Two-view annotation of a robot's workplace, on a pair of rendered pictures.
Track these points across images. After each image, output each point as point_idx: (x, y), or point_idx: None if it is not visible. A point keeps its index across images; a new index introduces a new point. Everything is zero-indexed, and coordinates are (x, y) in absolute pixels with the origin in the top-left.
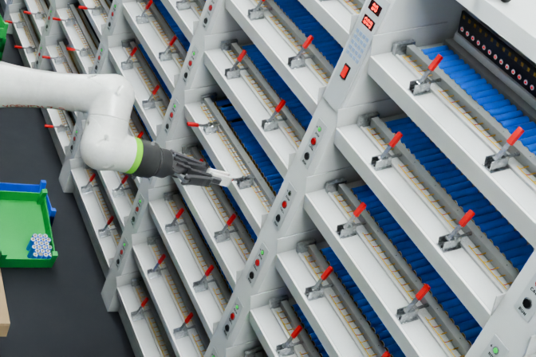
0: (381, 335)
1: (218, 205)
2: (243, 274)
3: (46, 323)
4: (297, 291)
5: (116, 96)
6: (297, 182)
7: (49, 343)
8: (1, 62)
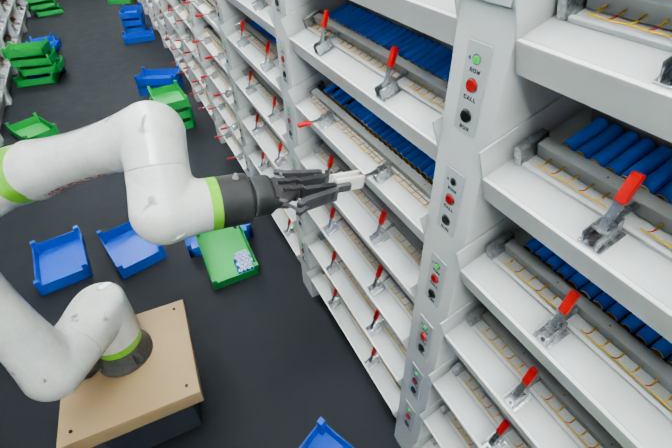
0: None
1: (365, 198)
2: (420, 289)
3: (264, 328)
4: (517, 330)
5: (142, 133)
6: (460, 163)
7: (269, 348)
8: (20, 142)
